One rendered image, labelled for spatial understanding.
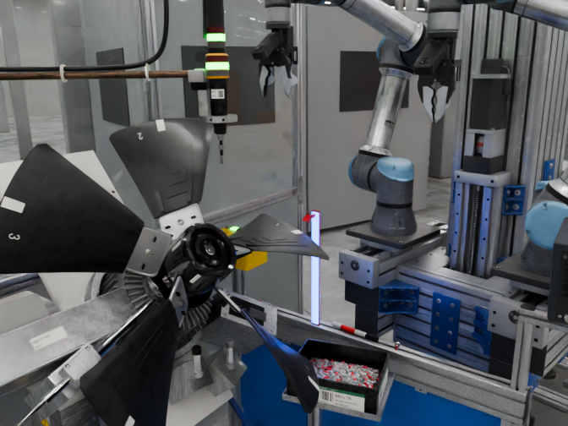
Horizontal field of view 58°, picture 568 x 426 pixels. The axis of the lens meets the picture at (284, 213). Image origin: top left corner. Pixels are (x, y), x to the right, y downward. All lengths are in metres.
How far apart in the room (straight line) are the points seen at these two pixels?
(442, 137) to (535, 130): 6.18
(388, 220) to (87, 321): 1.00
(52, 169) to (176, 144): 0.31
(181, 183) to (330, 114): 3.86
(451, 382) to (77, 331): 0.85
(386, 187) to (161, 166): 0.78
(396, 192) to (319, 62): 3.26
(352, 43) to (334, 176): 1.24
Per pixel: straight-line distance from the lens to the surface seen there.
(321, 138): 4.85
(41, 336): 0.97
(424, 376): 1.36
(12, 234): 0.94
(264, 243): 1.13
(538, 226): 1.29
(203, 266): 0.96
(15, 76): 1.15
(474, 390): 1.33
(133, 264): 1.00
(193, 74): 1.03
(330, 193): 5.01
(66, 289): 1.15
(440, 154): 7.81
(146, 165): 1.14
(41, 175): 0.94
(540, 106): 1.62
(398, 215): 1.66
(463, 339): 1.63
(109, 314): 1.03
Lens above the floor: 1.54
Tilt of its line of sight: 15 degrees down
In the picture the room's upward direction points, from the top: 1 degrees counter-clockwise
